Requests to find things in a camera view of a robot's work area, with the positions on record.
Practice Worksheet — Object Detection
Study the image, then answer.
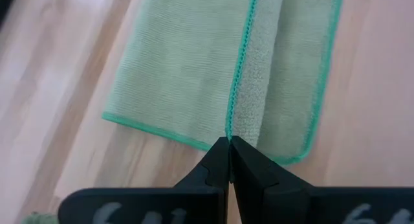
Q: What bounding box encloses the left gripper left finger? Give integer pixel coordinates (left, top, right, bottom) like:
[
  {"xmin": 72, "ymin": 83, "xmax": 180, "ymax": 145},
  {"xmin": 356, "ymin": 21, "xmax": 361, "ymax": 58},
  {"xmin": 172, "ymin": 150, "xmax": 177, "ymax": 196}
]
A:
[{"xmin": 58, "ymin": 136, "xmax": 231, "ymax": 224}]

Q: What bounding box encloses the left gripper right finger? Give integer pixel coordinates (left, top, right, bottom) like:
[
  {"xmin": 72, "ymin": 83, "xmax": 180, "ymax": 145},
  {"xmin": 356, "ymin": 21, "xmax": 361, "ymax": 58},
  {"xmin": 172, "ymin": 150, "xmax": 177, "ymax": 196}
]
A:
[{"xmin": 231, "ymin": 135, "xmax": 414, "ymax": 224}]

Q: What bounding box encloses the pale green microfiber towel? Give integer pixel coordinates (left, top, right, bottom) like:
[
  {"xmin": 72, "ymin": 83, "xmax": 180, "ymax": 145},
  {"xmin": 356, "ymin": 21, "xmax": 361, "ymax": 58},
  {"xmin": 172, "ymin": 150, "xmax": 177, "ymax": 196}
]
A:
[{"xmin": 102, "ymin": 0, "xmax": 345, "ymax": 166}]

